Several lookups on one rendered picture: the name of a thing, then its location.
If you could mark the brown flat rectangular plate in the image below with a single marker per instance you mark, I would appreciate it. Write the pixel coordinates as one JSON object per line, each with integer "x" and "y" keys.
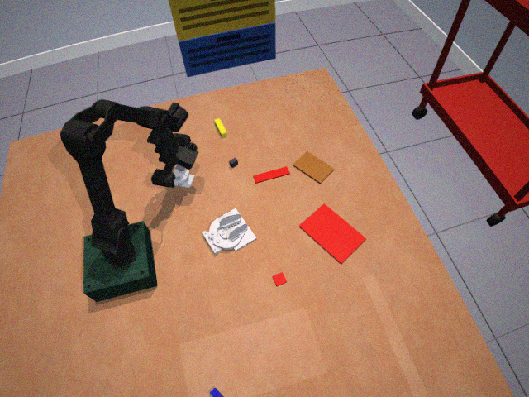
{"x": 314, "y": 167}

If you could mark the red flat bar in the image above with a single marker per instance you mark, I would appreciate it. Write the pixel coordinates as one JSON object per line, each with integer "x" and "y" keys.
{"x": 271, "y": 174}

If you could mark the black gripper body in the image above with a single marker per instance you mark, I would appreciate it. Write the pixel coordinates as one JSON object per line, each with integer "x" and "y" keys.
{"x": 165, "y": 177}

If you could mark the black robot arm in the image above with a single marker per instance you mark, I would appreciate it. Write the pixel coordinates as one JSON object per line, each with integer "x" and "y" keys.
{"x": 86, "y": 143}

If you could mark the yellow rectangular block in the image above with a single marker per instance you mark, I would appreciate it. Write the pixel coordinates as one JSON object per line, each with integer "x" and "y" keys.
{"x": 220, "y": 127}

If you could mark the blue flat bar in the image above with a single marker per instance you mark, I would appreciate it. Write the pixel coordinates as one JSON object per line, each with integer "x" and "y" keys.
{"x": 215, "y": 393}

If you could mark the red flat rectangular plate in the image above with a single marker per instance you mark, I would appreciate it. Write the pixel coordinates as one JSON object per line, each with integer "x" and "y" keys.
{"x": 332, "y": 233}

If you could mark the small red cube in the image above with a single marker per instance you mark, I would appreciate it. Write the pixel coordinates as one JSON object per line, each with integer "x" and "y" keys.
{"x": 279, "y": 279}

